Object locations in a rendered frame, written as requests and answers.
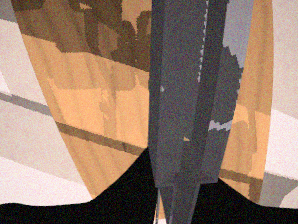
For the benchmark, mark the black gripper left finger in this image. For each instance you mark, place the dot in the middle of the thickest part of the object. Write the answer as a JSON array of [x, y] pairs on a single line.
[[132, 199]]

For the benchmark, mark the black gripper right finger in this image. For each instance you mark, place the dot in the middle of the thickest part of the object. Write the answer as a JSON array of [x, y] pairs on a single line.
[[219, 203]]

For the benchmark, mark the light brown wooden board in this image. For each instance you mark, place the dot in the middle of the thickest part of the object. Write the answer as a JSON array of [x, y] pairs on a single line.
[[92, 61]]

